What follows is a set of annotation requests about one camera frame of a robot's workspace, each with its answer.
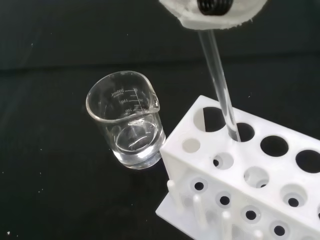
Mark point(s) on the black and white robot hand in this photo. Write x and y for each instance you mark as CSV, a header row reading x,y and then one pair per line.
x,y
212,20

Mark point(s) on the white test tube rack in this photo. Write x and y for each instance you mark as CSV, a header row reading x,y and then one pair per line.
x,y
250,187

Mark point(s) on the clear glass beaker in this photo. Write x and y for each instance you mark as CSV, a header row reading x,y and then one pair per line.
x,y
125,125

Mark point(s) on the black bench cloth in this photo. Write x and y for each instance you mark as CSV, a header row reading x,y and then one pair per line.
x,y
50,125

